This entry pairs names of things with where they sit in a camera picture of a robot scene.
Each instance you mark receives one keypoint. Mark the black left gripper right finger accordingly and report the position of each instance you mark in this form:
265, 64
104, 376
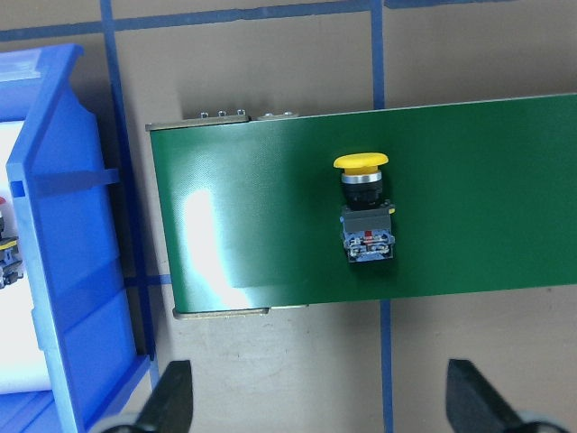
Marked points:
473, 404

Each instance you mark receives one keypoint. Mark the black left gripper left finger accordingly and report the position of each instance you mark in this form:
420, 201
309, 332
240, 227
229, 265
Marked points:
170, 407

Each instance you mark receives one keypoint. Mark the yellow push button switch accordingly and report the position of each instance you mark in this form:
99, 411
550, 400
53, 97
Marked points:
366, 215

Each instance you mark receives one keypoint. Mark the red push button switch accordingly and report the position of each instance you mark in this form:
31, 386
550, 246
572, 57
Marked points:
11, 259

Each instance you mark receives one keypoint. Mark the white foam pad left bin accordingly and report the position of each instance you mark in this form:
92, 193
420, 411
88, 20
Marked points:
23, 365

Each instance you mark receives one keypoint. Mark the blue left storage bin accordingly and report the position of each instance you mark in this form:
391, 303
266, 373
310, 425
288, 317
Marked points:
80, 311

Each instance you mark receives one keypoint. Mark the green conveyor belt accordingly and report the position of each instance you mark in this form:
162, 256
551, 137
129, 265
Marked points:
485, 198

